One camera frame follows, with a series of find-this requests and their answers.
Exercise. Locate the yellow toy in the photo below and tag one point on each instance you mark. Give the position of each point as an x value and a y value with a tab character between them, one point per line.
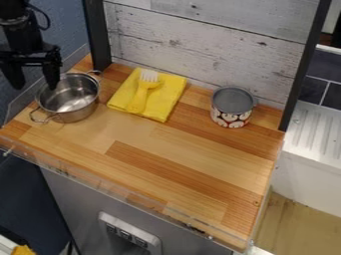
22	250

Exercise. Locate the red and white can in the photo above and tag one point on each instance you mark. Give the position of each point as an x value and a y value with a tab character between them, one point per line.
231	109

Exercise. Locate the yellow brush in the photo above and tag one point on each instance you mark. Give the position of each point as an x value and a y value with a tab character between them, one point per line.
141	93

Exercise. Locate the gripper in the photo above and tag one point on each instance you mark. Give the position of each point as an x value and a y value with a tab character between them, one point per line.
22	43

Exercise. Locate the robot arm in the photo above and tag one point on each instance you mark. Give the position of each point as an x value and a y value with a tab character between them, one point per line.
15	10

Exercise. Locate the yellow cloth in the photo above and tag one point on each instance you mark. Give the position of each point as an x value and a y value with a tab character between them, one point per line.
166	96

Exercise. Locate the silver pot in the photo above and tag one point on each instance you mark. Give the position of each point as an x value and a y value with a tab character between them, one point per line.
71	99

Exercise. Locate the toy sink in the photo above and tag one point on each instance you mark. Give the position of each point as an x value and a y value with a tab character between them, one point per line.
313	149

